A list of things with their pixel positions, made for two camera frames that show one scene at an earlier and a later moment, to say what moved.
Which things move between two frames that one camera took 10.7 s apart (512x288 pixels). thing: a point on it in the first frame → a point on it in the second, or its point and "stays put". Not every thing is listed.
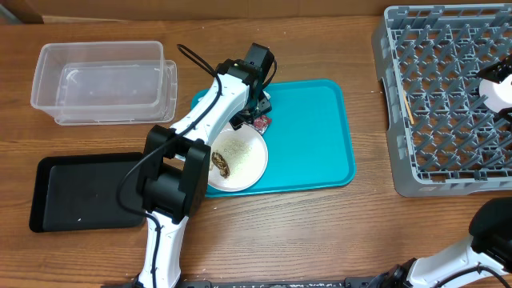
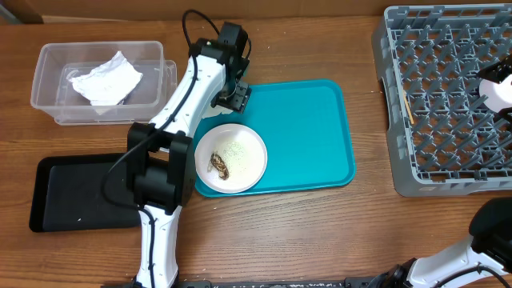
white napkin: [267, 95] → [110, 82]
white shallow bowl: [499, 94] stays put
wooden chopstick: [408, 106] stays put
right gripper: [499, 72] stays put
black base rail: [330, 282] stays put
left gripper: [265, 105] → [240, 99]
